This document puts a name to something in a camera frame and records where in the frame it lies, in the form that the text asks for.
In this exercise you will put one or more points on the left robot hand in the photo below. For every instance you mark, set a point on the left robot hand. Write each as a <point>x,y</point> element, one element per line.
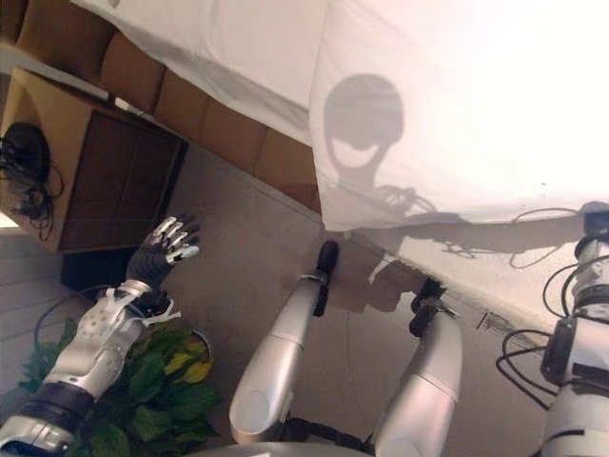
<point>152,259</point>

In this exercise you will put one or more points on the white duvet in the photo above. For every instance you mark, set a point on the white duvet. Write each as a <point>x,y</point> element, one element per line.
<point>466,95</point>

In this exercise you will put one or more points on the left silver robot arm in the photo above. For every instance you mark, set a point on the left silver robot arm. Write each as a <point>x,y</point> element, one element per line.
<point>90,343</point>

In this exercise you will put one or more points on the black floor box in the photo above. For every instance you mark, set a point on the black floor box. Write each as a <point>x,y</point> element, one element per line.
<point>85,271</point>

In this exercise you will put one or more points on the wooden nightstand with arch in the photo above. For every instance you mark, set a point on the wooden nightstand with arch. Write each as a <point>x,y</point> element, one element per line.
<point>119,181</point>

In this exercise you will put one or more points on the green potted plant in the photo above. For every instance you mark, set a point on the green potted plant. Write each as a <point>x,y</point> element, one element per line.
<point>157,400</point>

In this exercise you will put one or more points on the white mattress sheet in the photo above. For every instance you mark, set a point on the white mattress sheet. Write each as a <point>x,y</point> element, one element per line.
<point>214,47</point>

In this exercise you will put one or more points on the printed paper sheet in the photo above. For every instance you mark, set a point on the printed paper sheet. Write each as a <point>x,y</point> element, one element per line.
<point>511,328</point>

